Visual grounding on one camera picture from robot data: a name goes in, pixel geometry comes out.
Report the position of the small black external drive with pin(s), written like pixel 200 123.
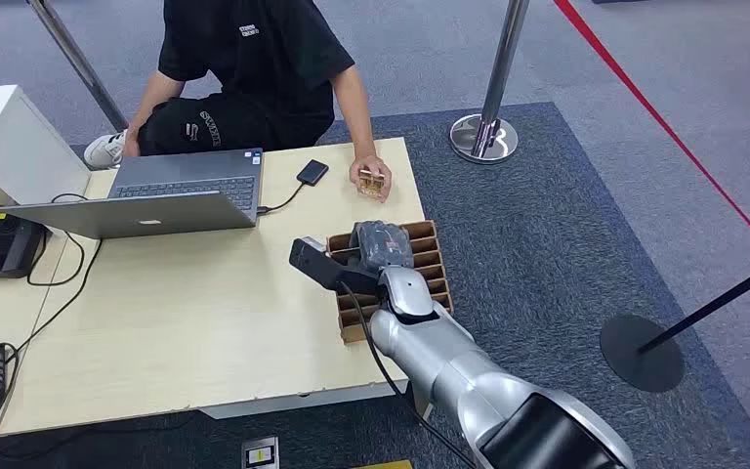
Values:
pixel 312 173

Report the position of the yellow floor marker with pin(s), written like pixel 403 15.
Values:
pixel 381 465

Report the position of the black stanchion with base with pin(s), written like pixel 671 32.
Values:
pixel 634 356

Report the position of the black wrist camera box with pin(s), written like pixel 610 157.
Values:
pixel 323 265

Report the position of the red barrier belt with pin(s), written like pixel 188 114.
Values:
pixel 653 111

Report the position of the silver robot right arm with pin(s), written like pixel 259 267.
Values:
pixel 452 369

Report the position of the black white floor label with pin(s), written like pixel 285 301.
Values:
pixel 260 454

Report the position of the slanted chrome post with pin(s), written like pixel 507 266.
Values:
pixel 77 61

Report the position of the grey open laptop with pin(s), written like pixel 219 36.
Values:
pixel 155 217

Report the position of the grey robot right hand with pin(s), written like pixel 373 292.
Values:
pixel 381 246

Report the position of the person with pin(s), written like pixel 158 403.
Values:
pixel 265 65

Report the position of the cardboard slotted card holder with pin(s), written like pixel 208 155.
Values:
pixel 430 259

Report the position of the person's right hand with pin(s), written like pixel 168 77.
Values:
pixel 131 144

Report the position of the dark blue rug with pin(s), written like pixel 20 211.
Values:
pixel 530 259

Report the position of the chrome stanchion with base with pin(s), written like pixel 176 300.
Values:
pixel 495 77

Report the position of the person's left hand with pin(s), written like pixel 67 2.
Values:
pixel 365 165

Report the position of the stack of wooden cards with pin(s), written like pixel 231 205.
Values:
pixel 371 184

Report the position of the wooden desk leg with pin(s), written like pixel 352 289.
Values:
pixel 420 398

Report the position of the white box cabinet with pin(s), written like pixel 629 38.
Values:
pixel 19 149

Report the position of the person's right forearm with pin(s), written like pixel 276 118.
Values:
pixel 152 103

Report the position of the black console device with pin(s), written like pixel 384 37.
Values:
pixel 0 249

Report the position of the person's left forearm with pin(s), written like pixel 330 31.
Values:
pixel 357 116

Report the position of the person's white shoe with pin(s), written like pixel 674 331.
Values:
pixel 104 150

